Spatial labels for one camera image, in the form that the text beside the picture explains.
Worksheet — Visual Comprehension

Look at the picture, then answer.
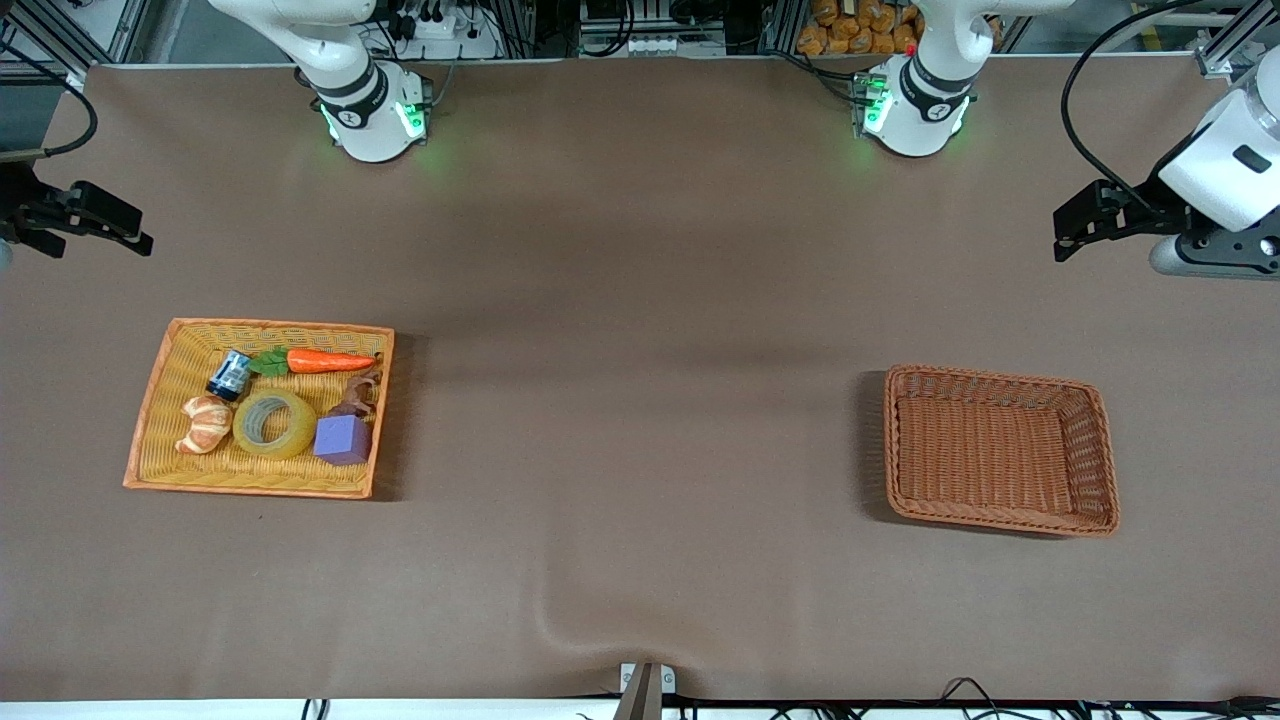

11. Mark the yellow tape roll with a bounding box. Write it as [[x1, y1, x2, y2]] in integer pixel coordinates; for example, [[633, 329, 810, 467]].
[[232, 388, 318, 461]]

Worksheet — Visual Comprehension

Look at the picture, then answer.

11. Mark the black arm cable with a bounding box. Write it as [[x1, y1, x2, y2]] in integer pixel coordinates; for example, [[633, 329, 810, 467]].
[[0, 40, 99, 161], [1061, 0, 1216, 201]]

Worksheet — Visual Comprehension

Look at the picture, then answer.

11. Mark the small blue can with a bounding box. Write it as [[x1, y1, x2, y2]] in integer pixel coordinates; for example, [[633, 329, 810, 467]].
[[205, 349, 253, 404]]

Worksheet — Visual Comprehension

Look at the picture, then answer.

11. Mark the aluminium frame profile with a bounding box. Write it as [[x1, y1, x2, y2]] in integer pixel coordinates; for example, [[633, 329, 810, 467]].
[[1193, 0, 1280, 83], [0, 0, 153, 69]]

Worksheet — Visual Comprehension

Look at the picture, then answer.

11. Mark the white power strip with plugs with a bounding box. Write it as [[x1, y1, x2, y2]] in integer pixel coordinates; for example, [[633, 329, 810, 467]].
[[390, 0, 503, 61]]

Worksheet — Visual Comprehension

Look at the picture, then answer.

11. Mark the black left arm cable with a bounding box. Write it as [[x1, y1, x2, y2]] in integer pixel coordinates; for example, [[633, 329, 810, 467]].
[[1061, 0, 1216, 201]]

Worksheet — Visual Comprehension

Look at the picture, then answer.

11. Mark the long white power strip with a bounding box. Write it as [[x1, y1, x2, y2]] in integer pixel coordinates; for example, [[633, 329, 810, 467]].
[[622, 33, 717, 57]]

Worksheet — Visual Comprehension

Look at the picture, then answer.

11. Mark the brown wicker basket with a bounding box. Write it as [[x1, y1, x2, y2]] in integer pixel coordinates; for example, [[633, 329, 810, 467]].
[[883, 364, 1121, 539]]

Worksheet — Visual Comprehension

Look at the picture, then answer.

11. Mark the brown toy pretzel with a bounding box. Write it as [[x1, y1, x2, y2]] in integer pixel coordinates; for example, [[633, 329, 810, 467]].
[[330, 372, 384, 419]]

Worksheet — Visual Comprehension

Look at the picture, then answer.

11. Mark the brown table cover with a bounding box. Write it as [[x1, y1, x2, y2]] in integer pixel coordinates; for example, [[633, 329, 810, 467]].
[[0, 55, 1280, 703]]

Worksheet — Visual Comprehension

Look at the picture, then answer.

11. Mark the toy croissant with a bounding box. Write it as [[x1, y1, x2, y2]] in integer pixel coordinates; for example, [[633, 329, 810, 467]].
[[175, 395, 235, 456]]

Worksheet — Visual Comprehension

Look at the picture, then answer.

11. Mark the purple cube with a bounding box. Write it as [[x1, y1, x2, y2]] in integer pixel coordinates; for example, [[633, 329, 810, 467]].
[[313, 414, 373, 468]]

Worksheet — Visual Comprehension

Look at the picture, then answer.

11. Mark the orange toy carrot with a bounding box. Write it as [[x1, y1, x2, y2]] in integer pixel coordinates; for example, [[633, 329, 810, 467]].
[[247, 346, 379, 378]]

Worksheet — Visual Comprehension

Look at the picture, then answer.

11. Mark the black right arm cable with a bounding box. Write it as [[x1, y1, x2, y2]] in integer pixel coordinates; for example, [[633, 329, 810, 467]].
[[0, 40, 99, 161]]

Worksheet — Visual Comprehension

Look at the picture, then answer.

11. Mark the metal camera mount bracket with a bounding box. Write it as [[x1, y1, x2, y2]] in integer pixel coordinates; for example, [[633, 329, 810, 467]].
[[612, 662, 677, 720]]

